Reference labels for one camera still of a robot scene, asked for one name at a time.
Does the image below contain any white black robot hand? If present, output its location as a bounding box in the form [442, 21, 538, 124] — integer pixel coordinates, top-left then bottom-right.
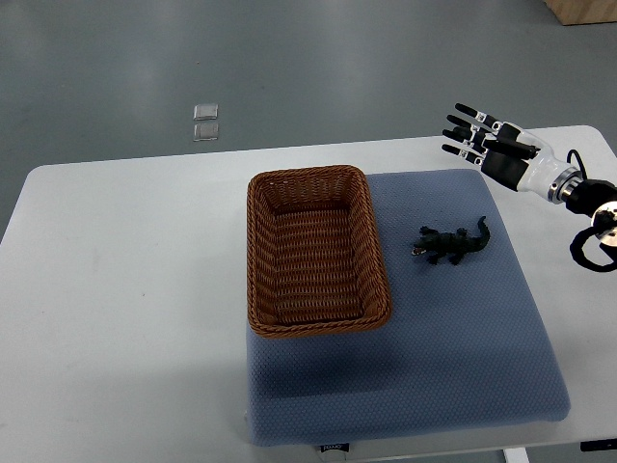
[442, 103, 583, 204]

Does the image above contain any dark toy crocodile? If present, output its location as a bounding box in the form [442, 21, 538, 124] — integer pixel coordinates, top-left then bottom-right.
[412, 216, 491, 265]

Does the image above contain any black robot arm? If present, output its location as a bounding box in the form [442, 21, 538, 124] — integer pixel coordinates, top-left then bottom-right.
[558, 172, 616, 272]

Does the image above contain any brown wicker basket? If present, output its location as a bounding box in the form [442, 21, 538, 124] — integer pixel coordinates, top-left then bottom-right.
[247, 165, 392, 339]

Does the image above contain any wooden box corner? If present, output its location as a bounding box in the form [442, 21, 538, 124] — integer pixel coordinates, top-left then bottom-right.
[545, 0, 616, 26]

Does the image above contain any blue grey cushion mat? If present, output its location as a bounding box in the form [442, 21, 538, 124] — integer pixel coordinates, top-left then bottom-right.
[247, 169, 570, 446]

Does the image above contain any lower metal floor plate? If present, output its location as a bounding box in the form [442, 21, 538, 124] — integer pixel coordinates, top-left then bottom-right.
[193, 123, 219, 142]

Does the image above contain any metal floor plate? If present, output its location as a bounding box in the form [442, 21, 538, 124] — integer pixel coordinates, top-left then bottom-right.
[193, 123, 219, 142]
[193, 103, 219, 121]

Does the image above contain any upper metal floor plate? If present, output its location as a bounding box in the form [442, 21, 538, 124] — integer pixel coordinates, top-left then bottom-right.
[193, 103, 219, 121]

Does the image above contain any black table control panel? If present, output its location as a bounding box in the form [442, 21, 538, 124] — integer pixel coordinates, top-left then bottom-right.
[579, 438, 617, 452]

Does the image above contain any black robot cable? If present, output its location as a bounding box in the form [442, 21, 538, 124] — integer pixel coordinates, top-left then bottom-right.
[564, 150, 617, 272]

